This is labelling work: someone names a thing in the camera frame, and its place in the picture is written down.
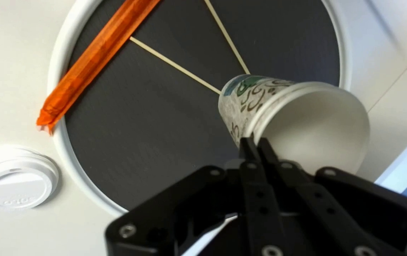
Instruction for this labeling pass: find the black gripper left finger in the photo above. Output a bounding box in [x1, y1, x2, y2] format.
[105, 134, 280, 256]

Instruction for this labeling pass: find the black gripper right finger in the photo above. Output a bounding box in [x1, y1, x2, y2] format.
[258, 139, 407, 256]

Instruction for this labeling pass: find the round black white-rimmed tray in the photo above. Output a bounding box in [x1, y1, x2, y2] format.
[45, 0, 351, 218]

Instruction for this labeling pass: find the white plastic cup lid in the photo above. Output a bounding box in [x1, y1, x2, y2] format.
[0, 147, 61, 211]

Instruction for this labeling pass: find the thin wooden stir stick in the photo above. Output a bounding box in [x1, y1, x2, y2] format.
[128, 36, 223, 96]
[202, 0, 251, 77]

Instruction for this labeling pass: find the orange plastic straw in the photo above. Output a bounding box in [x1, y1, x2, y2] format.
[35, 0, 162, 136]

